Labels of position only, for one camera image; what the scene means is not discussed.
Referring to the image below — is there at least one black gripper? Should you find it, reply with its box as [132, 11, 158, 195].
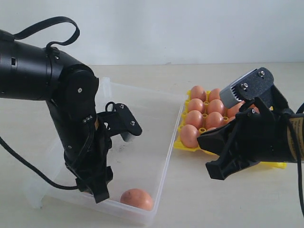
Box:
[197, 85, 295, 181]

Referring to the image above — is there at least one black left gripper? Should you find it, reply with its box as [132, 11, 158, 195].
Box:
[65, 115, 113, 203]

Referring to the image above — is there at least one brown egg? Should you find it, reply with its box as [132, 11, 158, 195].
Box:
[120, 189, 154, 211]
[180, 124, 199, 148]
[208, 88, 221, 102]
[205, 112, 224, 129]
[225, 116, 235, 123]
[207, 99, 225, 116]
[188, 98, 205, 113]
[227, 102, 243, 118]
[185, 110, 203, 129]
[190, 85, 207, 102]
[207, 127, 216, 131]

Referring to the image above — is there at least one clear plastic bin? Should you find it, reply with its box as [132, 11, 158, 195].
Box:
[23, 77, 186, 224]

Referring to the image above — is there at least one yellow plastic egg tray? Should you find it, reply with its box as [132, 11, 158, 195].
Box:
[173, 89, 287, 169]

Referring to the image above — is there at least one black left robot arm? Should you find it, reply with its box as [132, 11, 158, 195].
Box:
[0, 31, 142, 202]

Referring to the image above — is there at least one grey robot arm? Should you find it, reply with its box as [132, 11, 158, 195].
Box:
[197, 81, 304, 180]

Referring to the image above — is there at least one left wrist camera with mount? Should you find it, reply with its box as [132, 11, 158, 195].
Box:
[97, 102, 143, 142]

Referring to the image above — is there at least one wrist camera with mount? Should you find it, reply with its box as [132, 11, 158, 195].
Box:
[97, 102, 143, 142]
[219, 67, 274, 108]

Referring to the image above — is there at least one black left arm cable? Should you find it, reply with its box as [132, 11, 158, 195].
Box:
[0, 16, 100, 190]

